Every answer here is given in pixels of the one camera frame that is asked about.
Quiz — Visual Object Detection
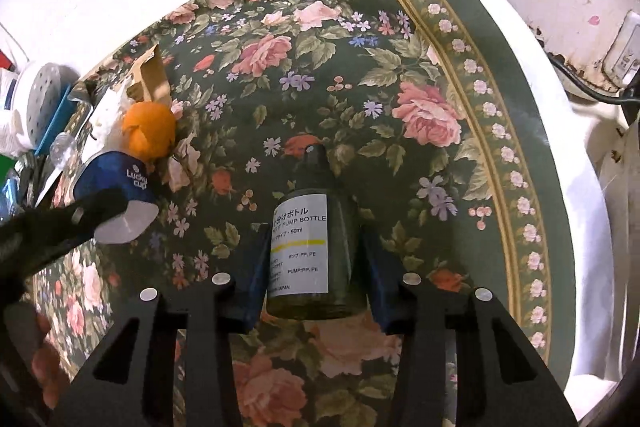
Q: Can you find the dark pump bottle white label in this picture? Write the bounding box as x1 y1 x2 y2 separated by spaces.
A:
265 144 358 320

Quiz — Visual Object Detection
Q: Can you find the green object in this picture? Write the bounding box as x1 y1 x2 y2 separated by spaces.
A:
0 157 18 188

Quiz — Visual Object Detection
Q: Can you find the wall power outlet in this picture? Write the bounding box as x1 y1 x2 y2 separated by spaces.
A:
602 12 640 88

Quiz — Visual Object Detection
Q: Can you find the black cable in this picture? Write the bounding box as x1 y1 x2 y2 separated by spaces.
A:
547 52 640 105

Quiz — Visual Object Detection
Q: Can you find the blue paper cup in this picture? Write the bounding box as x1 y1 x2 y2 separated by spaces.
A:
72 151 158 244

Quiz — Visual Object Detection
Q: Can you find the clear plastic bottle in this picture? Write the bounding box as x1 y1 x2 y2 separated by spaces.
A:
50 132 83 168

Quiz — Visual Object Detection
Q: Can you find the white round container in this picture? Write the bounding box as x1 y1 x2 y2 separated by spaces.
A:
10 61 76 152

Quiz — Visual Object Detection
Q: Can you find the brown cardboard packaging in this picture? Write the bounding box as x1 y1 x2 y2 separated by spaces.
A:
125 44 173 105

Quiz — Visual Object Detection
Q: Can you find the orange ball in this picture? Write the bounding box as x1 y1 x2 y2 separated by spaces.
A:
121 101 177 165

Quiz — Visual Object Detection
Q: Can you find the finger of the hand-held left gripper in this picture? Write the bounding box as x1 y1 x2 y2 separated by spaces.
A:
10 189 131 253

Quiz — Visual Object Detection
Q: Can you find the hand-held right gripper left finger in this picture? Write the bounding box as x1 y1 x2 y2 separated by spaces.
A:
50 224 273 427

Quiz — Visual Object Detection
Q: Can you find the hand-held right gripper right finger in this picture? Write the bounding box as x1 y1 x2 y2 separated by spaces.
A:
360 227 581 427

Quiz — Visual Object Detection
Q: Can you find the green floral rug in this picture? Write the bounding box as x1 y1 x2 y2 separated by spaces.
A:
30 0 576 427

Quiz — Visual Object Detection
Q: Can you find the blue tray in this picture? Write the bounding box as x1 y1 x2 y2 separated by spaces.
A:
35 84 76 155

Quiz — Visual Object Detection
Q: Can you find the white sheet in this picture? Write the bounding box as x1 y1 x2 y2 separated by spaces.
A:
400 0 621 423

